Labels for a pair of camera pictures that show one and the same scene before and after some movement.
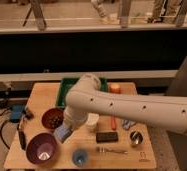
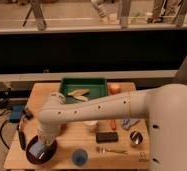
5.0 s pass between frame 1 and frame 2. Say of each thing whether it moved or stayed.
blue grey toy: stayed
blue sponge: moved
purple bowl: stayed
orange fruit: stayed
